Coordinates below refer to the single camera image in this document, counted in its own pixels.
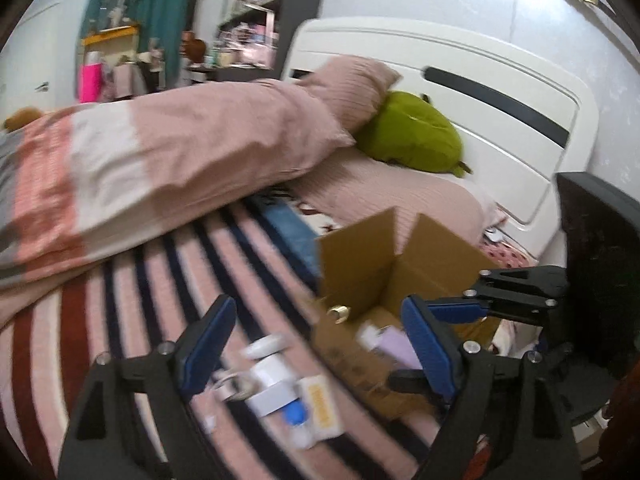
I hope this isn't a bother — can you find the purple rectangular box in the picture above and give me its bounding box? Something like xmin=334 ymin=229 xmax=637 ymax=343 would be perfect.
xmin=373 ymin=326 xmax=422 ymax=370

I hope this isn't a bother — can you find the white earbuds case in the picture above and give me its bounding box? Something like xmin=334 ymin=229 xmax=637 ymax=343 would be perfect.
xmin=241 ymin=334 xmax=290 ymax=361

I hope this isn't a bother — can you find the yellow label packet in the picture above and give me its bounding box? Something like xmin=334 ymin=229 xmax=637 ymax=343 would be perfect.
xmin=284 ymin=375 xmax=344 ymax=450

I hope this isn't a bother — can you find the white small box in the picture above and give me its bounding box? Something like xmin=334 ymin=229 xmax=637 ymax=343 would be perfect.
xmin=246 ymin=382 xmax=298 ymax=417

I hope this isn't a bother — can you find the brown cardboard box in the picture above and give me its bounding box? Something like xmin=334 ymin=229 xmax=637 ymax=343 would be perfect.
xmin=311 ymin=208 xmax=495 ymax=420

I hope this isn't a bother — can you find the striped plush bed blanket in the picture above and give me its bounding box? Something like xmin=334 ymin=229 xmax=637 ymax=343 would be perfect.
xmin=1 ymin=192 xmax=438 ymax=479

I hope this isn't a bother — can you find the pink pillow on mattress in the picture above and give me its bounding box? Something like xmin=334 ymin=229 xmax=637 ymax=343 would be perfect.
xmin=288 ymin=148 xmax=506 ymax=248

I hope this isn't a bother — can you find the green plush toy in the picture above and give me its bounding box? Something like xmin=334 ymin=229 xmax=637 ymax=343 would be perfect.
xmin=355 ymin=91 xmax=473 ymax=178

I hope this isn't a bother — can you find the white bed headboard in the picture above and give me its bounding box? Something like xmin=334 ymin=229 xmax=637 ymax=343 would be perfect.
xmin=282 ymin=18 xmax=599 ymax=258

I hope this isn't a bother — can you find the striped folded duvet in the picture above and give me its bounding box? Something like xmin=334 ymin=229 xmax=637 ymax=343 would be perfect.
xmin=1 ymin=79 xmax=352 ymax=321

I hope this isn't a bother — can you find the pink striped pillow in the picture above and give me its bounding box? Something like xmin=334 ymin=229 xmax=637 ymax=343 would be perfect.
xmin=296 ymin=55 xmax=401 ymax=134

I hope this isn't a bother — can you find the brown teddy bear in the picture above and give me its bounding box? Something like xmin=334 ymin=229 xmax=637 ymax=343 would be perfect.
xmin=3 ymin=106 xmax=43 ymax=132

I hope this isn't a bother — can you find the bright pink bag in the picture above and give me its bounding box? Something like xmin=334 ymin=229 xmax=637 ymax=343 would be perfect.
xmin=78 ymin=63 xmax=102 ymax=103

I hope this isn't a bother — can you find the brown round plush toy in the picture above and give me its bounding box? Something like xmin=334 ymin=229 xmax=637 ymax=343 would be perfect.
xmin=180 ymin=30 xmax=207 ymax=64

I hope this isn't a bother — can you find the yellow wooden desk shelf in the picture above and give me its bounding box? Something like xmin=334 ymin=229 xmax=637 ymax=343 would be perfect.
xmin=78 ymin=25 xmax=140 ymax=66

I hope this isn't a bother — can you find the white door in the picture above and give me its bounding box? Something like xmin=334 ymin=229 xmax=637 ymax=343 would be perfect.
xmin=1 ymin=3 xmax=60 ymax=120

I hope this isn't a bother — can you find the dark tall bookshelf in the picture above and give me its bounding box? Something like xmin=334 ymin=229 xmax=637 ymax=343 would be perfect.
xmin=184 ymin=0 xmax=321 ymax=84

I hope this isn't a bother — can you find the glass display case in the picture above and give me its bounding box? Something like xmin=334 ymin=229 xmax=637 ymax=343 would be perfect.
xmin=98 ymin=0 xmax=137 ymax=30

